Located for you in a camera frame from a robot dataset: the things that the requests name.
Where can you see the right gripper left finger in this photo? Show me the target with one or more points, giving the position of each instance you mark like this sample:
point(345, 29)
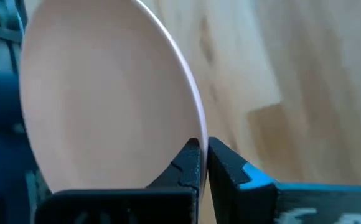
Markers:
point(186, 168)

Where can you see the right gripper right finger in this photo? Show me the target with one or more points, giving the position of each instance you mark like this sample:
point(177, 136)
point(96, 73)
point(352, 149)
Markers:
point(230, 193)

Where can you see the pink plastic plate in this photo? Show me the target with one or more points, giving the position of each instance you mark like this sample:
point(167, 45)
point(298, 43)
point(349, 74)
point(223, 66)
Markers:
point(105, 93)

